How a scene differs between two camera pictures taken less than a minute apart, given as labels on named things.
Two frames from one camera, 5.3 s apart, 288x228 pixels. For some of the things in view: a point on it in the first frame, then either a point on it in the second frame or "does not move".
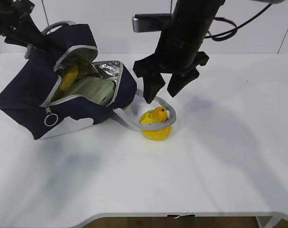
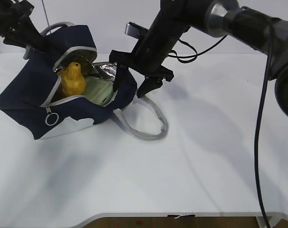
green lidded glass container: (97, 90) does not move
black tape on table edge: (178, 215) does not move
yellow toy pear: (159, 114) → (73, 82)
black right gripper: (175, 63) → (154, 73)
